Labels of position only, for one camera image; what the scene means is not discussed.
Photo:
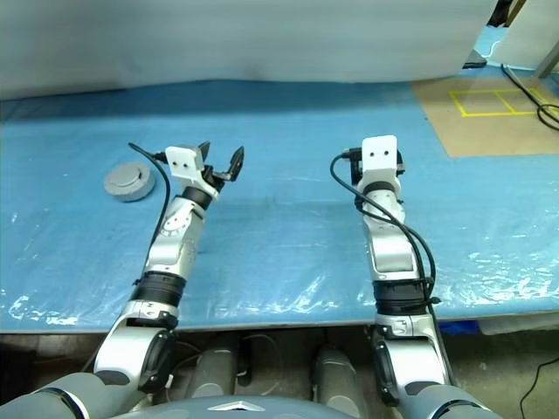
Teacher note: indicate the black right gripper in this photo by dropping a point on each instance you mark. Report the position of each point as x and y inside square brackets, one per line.
[356, 168]

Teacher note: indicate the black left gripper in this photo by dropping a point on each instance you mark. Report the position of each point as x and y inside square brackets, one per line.
[214, 176]

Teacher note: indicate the silver motor cover circuit board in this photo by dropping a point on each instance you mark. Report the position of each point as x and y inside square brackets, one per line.
[126, 174]

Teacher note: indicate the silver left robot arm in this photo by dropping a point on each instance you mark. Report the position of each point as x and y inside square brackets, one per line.
[174, 249]

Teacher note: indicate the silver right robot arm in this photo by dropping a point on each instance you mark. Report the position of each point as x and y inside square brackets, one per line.
[388, 253]

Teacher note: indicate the blue plastic table cover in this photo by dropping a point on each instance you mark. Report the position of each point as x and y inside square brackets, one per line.
[279, 122]

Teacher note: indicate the white backdrop curtain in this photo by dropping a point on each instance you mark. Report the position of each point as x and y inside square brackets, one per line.
[218, 39]

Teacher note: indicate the brown cardboard sheet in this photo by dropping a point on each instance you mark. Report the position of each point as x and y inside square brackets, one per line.
[489, 135]

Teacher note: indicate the blue plastic crate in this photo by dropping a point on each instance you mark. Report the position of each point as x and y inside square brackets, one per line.
[458, 328]

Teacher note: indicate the grey right leg shell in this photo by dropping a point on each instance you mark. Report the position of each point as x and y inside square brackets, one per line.
[338, 375]

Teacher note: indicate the grey leg shell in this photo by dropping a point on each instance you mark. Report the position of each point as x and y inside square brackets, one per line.
[338, 375]
[216, 375]

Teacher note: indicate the black equipment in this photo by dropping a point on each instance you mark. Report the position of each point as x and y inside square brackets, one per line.
[504, 12]

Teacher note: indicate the grey left leg shell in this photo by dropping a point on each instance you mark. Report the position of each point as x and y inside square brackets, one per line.
[216, 375]

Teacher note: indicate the white board panel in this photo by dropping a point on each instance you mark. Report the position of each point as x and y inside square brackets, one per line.
[537, 22]

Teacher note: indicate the grey robot torso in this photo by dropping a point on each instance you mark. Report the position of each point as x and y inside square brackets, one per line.
[284, 410]

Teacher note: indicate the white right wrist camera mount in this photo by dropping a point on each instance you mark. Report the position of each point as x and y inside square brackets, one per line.
[380, 153]

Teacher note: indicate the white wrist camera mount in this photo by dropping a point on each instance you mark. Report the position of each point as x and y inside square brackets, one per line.
[380, 153]
[183, 161]

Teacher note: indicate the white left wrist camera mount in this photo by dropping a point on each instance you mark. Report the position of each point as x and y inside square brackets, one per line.
[183, 161]

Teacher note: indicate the grey metal post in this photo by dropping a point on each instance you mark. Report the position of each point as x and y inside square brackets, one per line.
[548, 61]

